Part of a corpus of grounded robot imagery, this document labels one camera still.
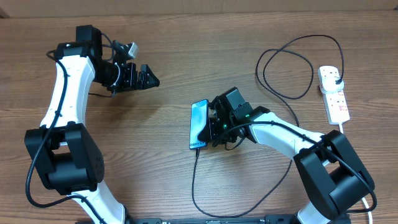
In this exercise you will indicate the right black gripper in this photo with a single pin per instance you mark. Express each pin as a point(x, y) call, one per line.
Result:
point(212, 138)

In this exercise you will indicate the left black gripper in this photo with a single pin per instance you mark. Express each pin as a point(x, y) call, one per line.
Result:
point(130, 83)

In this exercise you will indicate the Galaxy S24+ smartphone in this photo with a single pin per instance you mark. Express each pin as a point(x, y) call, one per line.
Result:
point(199, 115)

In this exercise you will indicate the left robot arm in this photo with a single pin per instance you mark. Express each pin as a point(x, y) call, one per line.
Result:
point(64, 155)

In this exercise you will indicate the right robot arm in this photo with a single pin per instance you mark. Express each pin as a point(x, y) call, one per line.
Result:
point(334, 177)

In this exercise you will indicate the white charger plug adapter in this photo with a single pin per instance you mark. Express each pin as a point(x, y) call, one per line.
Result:
point(331, 85)

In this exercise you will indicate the white power strip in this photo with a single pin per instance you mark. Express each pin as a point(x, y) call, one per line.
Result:
point(335, 103)

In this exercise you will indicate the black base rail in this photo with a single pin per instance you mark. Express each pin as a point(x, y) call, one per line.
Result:
point(211, 221)

